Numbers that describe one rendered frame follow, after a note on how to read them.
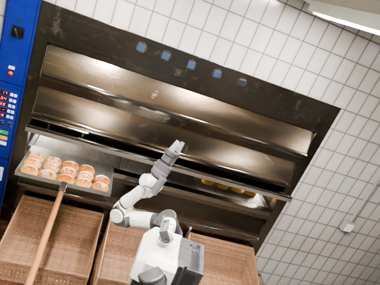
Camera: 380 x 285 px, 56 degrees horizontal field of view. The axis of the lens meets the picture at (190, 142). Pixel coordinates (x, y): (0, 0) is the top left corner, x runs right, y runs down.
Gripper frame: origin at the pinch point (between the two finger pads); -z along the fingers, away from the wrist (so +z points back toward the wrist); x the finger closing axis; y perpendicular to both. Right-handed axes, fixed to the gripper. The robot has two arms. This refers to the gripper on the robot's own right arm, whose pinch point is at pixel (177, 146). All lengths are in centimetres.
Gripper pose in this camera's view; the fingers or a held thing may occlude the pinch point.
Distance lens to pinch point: 180.7
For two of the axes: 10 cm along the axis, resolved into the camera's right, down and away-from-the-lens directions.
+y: -7.7, -5.7, 2.8
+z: -5.7, 8.1, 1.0
